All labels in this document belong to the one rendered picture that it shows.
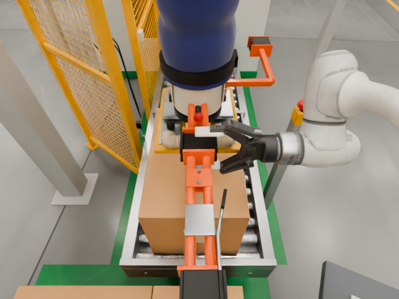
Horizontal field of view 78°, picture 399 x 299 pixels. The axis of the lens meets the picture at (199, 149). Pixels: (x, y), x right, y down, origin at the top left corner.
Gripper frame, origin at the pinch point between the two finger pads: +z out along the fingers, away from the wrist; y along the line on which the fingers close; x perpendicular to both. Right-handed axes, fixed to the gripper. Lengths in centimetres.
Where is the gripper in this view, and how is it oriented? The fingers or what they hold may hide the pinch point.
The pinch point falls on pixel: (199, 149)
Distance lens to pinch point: 65.7
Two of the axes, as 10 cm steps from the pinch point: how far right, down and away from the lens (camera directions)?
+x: -0.1, -7.6, 6.5
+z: -10.0, 0.1, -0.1
